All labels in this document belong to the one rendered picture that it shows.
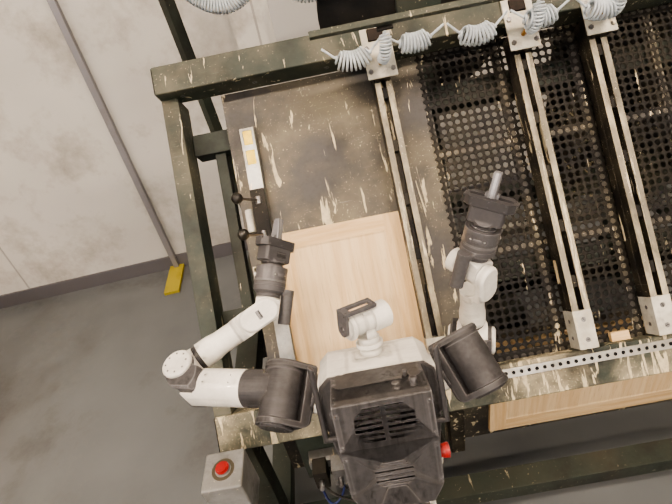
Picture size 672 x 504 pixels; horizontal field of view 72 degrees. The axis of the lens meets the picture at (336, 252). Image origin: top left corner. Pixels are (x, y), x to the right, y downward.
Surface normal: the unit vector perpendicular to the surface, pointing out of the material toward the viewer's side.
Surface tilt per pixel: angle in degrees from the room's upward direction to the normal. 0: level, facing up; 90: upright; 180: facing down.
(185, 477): 0
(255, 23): 90
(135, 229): 90
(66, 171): 90
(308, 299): 51
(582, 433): 0
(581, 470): 0
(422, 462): 82
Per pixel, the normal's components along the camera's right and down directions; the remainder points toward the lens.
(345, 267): -0.04, -0.07
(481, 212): -0.48, 0.40
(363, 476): 0.05, 0.45
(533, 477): -0.17, -0.80
